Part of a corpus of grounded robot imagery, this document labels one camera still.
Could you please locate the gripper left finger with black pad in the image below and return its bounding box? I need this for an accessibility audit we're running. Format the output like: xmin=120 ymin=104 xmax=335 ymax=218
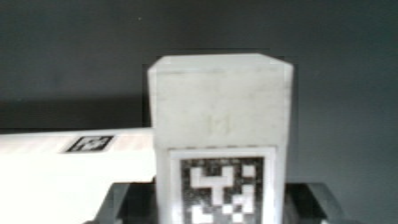
xmin=81 ymin=183 xmax=158 ymax=224

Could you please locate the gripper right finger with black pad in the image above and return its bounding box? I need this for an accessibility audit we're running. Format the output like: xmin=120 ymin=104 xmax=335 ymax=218
xmin=284 ymin=183 xmax=362 ymax=224

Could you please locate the white table leg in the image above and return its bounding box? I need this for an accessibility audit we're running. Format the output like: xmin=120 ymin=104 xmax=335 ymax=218
xmin=147 ymin=54 xmax=293 ymax=224

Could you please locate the white front fence wall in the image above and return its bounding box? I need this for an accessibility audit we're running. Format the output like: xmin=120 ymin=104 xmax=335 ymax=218
xmin=0 ymin=128 xmax=156 ymax=224

